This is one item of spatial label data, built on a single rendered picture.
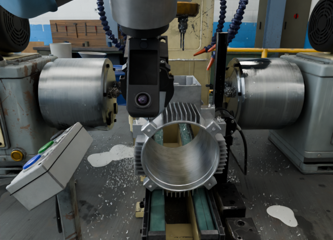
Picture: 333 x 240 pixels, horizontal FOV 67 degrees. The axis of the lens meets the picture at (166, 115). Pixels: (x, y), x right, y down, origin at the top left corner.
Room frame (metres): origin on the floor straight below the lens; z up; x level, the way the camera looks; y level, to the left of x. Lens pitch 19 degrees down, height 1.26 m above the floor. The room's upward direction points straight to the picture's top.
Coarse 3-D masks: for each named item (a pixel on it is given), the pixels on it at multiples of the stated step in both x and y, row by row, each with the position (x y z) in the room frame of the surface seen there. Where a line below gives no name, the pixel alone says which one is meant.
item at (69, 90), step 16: (48, 64) 0.82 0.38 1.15; (64, 64) 0.79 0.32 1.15; (80, 64) 0.80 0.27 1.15; (96, 64) 0.80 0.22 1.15; (48, 80) 0.75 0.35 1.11; (64, 80) 0.75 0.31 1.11; (80, 80) 0.75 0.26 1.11; (96, 80) 0.75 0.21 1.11; (112, 80) 0.89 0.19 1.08; (48, 96) 0.73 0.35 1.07; (64, 96) 0.73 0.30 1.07; (80, 96) 0.73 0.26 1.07; (96, 96) 0.73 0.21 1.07; (112, 96) 0.79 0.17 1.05; (48, 112) 0.74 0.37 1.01; (64, 112) 0.73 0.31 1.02; (80, 112) 0.73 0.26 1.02; (96, 112) 0.73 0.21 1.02; (112, 112) 0.82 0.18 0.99; (64, 128) 0.76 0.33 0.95; (96, 128) 0.77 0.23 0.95
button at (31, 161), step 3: (36, 156) 0.34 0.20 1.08; (39, 156) 0.34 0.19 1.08; (30, 159) 0.35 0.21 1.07; (33, 159) 0.33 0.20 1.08; (36, 159) 0.33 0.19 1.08; (27, 162) 0.34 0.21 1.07; (30, 162) 0.33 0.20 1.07; (33, 162) 0.33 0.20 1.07; (24, 165) 0.33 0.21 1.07; (27, 165) 0.33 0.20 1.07; (30, 165) 0.33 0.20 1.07; (24, 168) 0.33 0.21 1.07
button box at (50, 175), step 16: (80, 128) 0.46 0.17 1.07; (64, 144) 0.38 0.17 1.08; (80, 144) 0.42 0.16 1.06; (48, 160) 0.32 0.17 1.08; (64, 160) 0.35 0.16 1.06; (80, 160) 0.39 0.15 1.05; (32, 176) 0.30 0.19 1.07; (48, 176) 0.31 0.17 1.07; (64, 176) 0.32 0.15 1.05; (16, 192) 0.30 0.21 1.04; (32, 192) 0.30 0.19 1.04; (48, 192) 0.31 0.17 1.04; (32, 208) 0.30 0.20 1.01
